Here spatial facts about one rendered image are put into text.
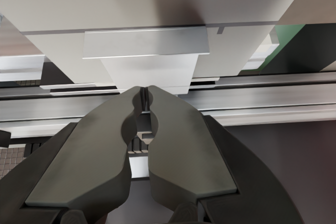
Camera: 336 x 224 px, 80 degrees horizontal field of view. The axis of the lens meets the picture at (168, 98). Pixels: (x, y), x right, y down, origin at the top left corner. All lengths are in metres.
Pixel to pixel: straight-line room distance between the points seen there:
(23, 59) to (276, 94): 0.49
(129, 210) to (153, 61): 0.14
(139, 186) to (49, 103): 0.38
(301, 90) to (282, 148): 0.31
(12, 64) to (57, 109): 0.25
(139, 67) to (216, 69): 0.08
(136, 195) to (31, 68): 0.20
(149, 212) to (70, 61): 0.15
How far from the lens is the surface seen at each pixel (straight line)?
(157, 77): 0.21
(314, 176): 0.88
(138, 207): 0.22
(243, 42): 0.18
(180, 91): 0.26
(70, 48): 0.18
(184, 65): 0.19
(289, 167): 0.83
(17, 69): 0.31
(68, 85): 0.25
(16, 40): 0.29
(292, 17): 0.40
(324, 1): 0.40
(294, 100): 0.56
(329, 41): 0.63
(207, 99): 0.48
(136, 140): 0.60
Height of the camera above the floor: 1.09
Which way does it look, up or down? 20 degrees down
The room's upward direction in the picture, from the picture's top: 176 degrees clockwise
